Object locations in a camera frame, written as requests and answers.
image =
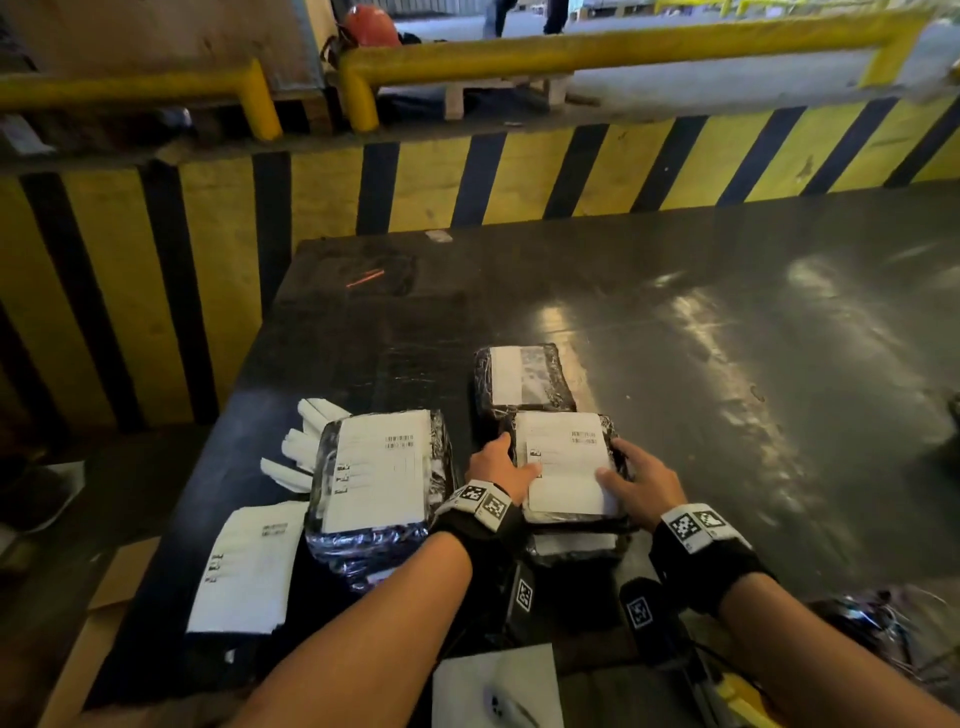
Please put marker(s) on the small wooden block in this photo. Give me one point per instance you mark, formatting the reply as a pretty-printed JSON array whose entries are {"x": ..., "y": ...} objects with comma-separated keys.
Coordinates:
[{"x": 176, "y": 150}]

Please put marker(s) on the yellow pipe guardrail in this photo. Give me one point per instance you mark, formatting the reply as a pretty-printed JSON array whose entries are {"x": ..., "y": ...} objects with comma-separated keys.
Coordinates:
[
  {"x": 810, "y": 6},
  {"x": 690, "y": 6},
  {"x": 127, "y": 88},
  {"x": 600, "y": 49}
]

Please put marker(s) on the person's right hand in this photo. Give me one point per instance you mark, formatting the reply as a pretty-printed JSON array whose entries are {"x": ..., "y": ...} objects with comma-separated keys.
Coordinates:
[{"x": 645, "y": 487}]

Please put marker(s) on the flat brown cardboard box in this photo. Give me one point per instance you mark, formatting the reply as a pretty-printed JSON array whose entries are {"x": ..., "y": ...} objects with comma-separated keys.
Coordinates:
[{"x": 97, "y": 622}]

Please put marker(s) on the crumpled dark plastic wrap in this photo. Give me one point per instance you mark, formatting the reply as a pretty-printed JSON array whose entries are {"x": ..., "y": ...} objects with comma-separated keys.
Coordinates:
[{"x": 870, "y": 622}]

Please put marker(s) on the yellow tool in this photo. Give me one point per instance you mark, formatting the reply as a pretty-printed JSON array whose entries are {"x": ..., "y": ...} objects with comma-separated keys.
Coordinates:
[{"x": 742, "y": 701}]

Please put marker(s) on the large brown plywood crate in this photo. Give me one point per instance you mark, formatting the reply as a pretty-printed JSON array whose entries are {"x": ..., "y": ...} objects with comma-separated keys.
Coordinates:
[{"x": 165, "y": 37}]

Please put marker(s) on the person's left hand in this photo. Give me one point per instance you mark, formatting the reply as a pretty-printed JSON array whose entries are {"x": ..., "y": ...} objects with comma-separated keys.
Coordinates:
[{"x": 495, "y": 465}]

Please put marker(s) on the orange hard hat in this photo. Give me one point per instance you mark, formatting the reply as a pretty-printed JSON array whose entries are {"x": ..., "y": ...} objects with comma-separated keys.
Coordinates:
[{"x": 371, "y": 24}]

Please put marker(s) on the white paper tag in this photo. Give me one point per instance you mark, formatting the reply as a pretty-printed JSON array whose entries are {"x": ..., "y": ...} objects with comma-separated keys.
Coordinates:
[{"x": 22, "y": 135}]

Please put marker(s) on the yellow black striped barrier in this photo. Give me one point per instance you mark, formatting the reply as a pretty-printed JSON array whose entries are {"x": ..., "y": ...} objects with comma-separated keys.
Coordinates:
[{"x": 217, "y": 285}]

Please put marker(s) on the red thin strip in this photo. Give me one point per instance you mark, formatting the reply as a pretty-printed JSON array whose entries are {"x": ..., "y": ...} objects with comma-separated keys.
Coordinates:
[
  {"x": 366, "y": 280},
  {"x": 366, "y": 272}
]

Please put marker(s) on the pile of white labels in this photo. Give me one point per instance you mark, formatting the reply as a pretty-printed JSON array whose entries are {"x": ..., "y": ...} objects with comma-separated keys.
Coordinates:
[{"x": 247, "y": 570}]

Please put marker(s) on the person's left forearm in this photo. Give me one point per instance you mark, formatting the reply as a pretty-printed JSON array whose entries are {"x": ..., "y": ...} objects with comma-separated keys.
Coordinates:
[{"x": 360, "y": 645}]

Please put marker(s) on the person's right forearm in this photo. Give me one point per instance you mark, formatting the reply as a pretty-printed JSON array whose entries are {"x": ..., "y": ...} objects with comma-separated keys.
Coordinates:
[{"x": 825, "y": 660}]

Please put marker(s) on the white paper sheet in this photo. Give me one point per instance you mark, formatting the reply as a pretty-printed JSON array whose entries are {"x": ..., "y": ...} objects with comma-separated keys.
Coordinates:
[{"x": 64, "y": 491}]

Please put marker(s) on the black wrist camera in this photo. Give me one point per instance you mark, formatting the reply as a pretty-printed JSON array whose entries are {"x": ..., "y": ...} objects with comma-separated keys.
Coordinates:
[
  {"x": 521, "y": 596},
  {"x": 645, "y": 615}
]

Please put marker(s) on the black marker wristband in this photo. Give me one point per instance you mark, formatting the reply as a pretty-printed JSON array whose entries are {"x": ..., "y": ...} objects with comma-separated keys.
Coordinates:
[
  {"x": 476, "y": 517},
  {"x": 705, "y": 555}
]

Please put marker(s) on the white flat panel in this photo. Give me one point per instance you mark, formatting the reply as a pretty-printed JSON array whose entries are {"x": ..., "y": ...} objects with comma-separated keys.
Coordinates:
[{"x": 465, "y": 682}]

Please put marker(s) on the clear plastic scrap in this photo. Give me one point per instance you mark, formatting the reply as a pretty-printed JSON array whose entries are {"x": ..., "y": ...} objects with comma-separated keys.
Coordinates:
[{"x": 439, "y": 235}]

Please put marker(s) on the wooden pallet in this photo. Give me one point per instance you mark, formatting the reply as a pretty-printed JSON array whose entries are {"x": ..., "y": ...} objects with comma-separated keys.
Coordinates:
[
  {"x": 454, "y": 101},
  {"x": 315, "y": 116}
]

